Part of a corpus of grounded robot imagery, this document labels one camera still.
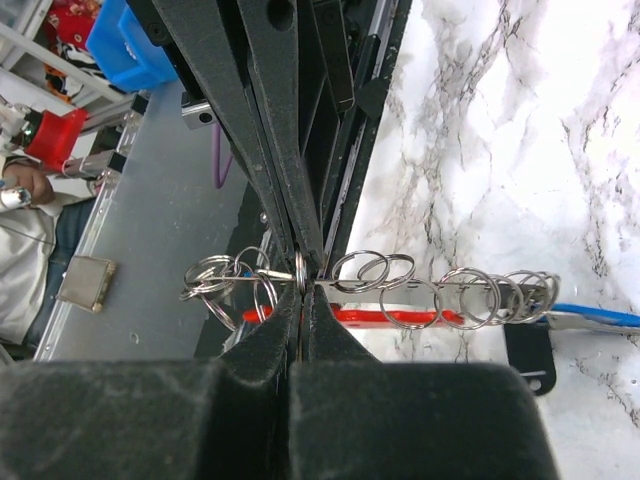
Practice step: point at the blue key tag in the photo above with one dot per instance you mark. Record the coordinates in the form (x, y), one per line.
(576, 317)

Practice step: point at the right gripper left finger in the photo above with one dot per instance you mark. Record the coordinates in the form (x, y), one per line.
(215, 418)

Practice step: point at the person in white shirt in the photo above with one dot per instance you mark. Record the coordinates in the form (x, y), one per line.
(37, 244)

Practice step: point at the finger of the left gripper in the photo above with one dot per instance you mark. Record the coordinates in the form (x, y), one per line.
(286, 70)
(211, 38)

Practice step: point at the red keyring with keys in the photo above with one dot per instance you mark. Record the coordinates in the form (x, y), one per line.
(366, 289)

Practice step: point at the small grey metal box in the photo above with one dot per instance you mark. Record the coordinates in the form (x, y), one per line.
(86, 282)

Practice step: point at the red plastic part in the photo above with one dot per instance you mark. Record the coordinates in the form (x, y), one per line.
(53, 137)

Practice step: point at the blue plastic bin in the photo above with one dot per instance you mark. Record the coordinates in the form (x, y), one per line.
(123, 51)

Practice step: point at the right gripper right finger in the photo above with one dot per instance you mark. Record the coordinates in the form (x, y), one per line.
(354, 417)

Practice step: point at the black key fob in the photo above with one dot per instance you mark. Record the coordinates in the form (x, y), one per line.
(529, 351)

